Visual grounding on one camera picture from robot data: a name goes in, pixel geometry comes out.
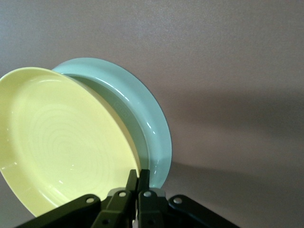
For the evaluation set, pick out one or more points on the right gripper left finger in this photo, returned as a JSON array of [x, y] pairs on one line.
[[114, 209]]

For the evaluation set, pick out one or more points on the yellow round plate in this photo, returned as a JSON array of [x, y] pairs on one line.
[[61, 137]]

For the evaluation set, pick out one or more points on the brown table cover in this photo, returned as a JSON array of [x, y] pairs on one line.
[[225, 71]]

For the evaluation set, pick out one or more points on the pale green round plate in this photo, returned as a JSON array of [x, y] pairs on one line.
[[142, 114]]

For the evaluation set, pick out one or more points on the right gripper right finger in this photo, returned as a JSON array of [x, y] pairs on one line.
[[149, 209]]

